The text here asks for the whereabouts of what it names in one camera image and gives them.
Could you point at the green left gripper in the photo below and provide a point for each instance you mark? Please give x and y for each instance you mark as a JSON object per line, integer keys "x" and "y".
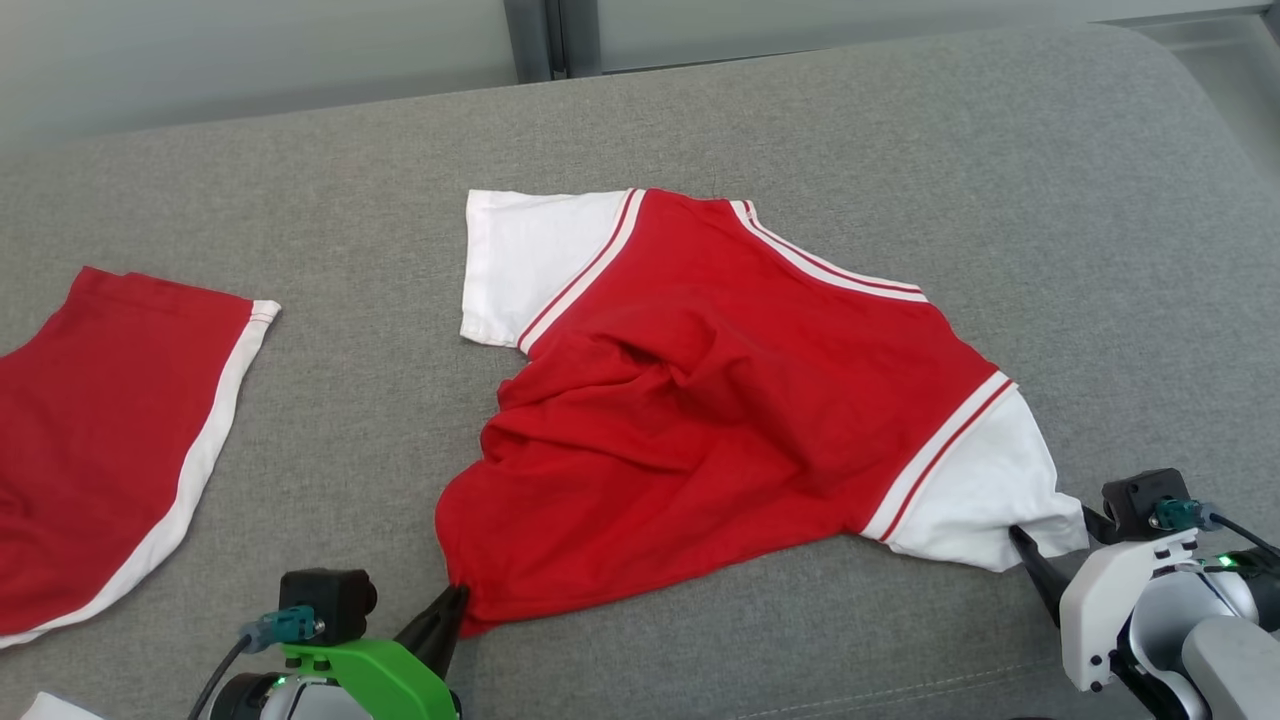
{"x": 385, "y": 685}

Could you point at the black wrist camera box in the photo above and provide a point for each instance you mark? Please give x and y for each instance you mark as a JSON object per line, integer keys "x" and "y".
{"x": 1135, "y": 500}
{"x": 325, "y": 600}

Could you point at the grey fabric sofa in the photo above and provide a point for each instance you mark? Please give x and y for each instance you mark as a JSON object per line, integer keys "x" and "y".
{"x": 350, "y": 200}

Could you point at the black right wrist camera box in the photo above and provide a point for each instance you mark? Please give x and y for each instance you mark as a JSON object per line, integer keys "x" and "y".
{"x": 1135, "y": 500}

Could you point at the teal right camera connector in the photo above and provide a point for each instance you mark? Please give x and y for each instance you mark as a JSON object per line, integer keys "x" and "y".
{"x": 1180, "y": 514}

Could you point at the teal camera connector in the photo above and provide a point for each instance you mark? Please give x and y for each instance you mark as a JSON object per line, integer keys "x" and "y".
{"x": 1180, "y": 514}
{"x": 285, "y": 628}

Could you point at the red shorts with white stripe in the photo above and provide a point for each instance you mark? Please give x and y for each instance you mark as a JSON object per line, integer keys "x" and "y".
{"x": 90, "y": 440}

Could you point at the red jersey with white trim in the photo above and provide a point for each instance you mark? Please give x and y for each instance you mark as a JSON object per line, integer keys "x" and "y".
{"x": 700, "y": 420}

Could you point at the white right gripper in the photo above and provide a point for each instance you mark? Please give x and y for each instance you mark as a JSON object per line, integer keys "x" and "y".
{"x": 1095, "y": 610}

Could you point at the teal left camera connector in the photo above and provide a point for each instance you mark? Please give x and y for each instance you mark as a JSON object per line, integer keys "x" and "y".
{"x": 285, "y": 628}

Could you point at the grey partition post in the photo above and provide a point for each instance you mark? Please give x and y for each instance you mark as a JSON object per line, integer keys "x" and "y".
{"x": 550, "y": 35}

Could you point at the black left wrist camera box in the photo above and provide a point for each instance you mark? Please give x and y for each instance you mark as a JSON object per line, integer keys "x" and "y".
{"x": 325, "y": 600}

